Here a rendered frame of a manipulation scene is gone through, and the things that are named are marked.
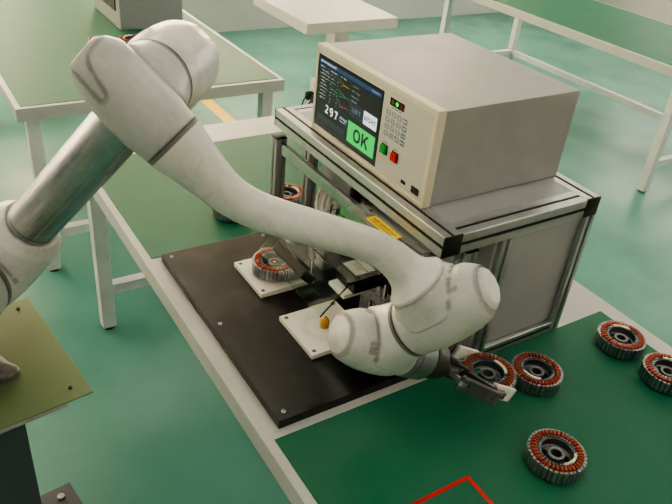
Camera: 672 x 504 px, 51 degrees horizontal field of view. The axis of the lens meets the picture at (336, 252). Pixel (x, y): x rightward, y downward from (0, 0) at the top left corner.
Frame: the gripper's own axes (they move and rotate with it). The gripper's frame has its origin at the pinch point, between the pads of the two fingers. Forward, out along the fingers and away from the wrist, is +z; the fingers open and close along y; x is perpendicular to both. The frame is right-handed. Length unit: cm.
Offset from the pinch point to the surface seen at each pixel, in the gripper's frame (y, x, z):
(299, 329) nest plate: 33.0, 18.7, -19.0
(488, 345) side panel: 13.3, -0.2, 14.2
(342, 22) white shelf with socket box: 121, -44, 4
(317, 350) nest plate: 25.1, 18.3, -18.4
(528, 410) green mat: -4.4, 3.4, 13.6
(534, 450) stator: -15.6, 4.9, 3.9
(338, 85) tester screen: 56, -30, -28
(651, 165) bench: 164, -75, 260
